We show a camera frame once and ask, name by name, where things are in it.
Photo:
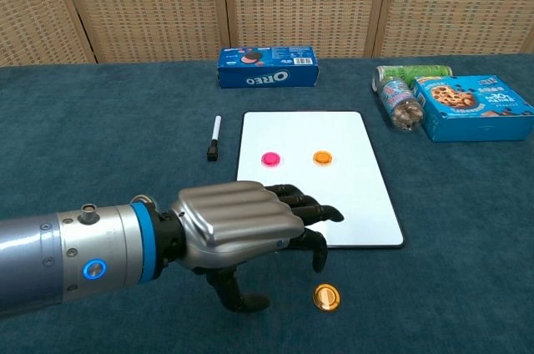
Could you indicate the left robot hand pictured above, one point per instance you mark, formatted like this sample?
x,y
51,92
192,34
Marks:
x,y
233,220

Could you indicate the red round magnet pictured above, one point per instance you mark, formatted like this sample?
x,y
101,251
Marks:
x,y
270,159

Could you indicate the yellow round magnet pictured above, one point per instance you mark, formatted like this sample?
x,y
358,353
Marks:
x,y
322,157
326,296

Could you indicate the black white marker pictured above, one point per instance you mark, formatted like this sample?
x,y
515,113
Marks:
x,y
216,128

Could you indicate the white magnetic whiteboard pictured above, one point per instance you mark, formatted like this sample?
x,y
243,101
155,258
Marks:
x,y
354,203

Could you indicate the blue Oreo cookie box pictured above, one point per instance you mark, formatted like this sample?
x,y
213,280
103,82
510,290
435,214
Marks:
x,y
267,76

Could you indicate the teal table cloth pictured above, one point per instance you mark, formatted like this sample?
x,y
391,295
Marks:
x,y
104,141

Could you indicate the clear plastic snack jar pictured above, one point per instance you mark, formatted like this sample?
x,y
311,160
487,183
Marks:
x,y
400,99

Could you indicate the woven bamboo folding screen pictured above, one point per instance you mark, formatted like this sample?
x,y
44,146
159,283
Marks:
x,y
146,3

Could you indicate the green drink can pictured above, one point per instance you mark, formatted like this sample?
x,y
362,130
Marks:
x,y
417,72

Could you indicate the light blue cookie box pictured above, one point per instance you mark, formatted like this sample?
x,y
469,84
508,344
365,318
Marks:
x,y
471,120

